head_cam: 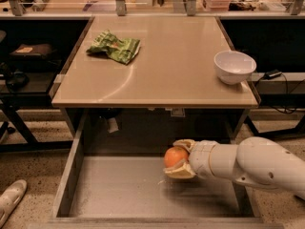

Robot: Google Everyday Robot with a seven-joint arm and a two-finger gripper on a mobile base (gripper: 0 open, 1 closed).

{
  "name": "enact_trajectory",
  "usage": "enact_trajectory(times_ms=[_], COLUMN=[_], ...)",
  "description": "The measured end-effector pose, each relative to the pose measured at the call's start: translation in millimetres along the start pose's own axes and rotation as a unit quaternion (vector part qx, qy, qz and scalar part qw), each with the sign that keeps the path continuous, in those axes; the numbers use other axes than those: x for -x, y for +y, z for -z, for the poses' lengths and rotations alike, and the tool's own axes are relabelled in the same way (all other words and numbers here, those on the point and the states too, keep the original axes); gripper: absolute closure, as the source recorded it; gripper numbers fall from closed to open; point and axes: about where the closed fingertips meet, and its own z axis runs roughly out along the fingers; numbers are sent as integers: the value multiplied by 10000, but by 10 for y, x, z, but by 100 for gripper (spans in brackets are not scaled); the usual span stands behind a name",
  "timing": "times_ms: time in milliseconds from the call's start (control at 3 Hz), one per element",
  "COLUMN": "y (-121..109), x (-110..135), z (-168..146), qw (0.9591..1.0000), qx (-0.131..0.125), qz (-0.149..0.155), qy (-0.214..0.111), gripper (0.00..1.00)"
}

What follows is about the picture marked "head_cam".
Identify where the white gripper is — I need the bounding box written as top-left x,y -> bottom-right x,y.
163,139 -> 217,179

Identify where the orange round can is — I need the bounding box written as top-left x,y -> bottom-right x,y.
164,146 -> 189,168

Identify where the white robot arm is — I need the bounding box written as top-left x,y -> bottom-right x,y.
164,136 -> 305,199

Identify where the open grey top drawer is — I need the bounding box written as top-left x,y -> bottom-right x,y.
52,110 -> 260,228

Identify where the beige cabinet desk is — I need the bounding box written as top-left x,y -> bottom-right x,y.
51,14 -> 260,138

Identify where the white ceramic bowl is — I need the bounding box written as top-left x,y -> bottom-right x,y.
213,51 -> 256,85

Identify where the green crumpled chip bag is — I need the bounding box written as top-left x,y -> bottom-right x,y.
86,30 -> 140,65

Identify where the white shoe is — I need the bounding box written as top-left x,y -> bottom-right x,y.
0,179 -> 28,228

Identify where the black side table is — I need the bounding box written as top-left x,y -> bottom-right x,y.
0,29 -> 77,153

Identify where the brown pouch on side table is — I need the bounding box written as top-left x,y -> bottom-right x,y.
10,44 -> 54,59

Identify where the black power adapter with cable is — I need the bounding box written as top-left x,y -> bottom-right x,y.
252,70 -> 305,114

